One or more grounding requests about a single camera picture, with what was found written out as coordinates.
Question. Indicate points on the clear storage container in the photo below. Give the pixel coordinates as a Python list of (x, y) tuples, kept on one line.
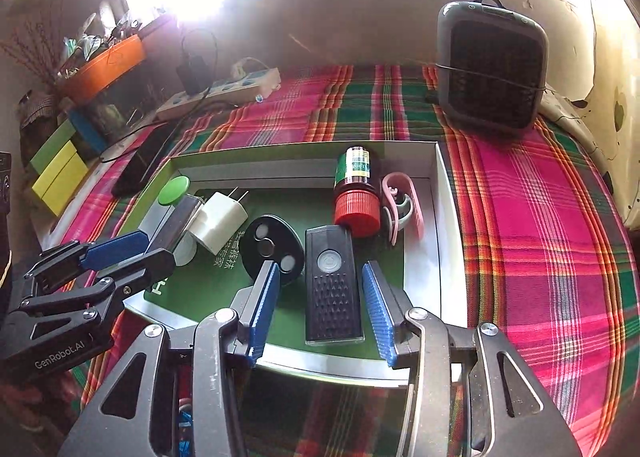
[(125, 97)]

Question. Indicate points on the blue box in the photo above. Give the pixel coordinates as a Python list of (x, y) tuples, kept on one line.
[(87, 129)]

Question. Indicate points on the grey rectangular block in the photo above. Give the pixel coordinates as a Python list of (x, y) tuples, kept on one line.
[(175, 224)]

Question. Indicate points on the black smartphone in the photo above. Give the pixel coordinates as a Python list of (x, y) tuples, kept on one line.
[(145, 157)]

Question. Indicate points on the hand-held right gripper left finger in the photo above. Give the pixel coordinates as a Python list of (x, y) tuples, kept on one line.
[(264, 307)]

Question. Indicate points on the dried twig bundle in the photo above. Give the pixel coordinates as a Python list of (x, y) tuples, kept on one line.
[(35, 57)]

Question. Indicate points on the black rectangular remote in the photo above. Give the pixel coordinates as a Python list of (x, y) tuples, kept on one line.
[(332, 297)]

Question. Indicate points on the plaid cloth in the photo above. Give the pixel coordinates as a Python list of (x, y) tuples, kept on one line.
[(525, 212)]

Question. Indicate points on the clear round jar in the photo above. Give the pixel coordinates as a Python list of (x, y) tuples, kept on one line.
[(186, 251)]

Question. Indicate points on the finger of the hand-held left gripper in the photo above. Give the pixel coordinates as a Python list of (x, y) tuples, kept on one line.
[(145, 267), (117, 247)]

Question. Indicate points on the black oval remote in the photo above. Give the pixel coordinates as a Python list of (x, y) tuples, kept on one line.
[(280, 242)]

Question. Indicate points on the green suction cup holder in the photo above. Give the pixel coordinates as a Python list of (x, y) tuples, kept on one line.
[(172, 189)]

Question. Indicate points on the beige power strip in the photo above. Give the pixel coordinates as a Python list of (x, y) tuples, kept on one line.
[(250, 82)]

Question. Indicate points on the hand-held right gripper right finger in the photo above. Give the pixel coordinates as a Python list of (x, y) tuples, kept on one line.
[(377, 312)]

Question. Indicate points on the orange plastic bin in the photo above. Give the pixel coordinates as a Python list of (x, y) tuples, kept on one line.
[(105, 69)]

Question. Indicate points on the green cardboard box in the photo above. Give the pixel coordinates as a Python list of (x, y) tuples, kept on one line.
[(290, 209)]

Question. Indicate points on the grey desk fan heater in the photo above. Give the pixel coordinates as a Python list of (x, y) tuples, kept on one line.
[(490, 72)]

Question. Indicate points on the yellow box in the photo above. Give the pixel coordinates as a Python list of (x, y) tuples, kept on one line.
[(60, 182)]

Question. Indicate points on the black charger adapter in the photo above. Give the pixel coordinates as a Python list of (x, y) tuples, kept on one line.
[(192, 74)]

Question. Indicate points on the red capped bottle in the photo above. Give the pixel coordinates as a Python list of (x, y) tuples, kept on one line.
[(355, 207)]

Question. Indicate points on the white charger adapter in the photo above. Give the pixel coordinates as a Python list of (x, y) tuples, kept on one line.
[(217, 219)]

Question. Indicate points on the small pink clip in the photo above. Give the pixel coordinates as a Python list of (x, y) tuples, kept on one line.
[(418, 214)]

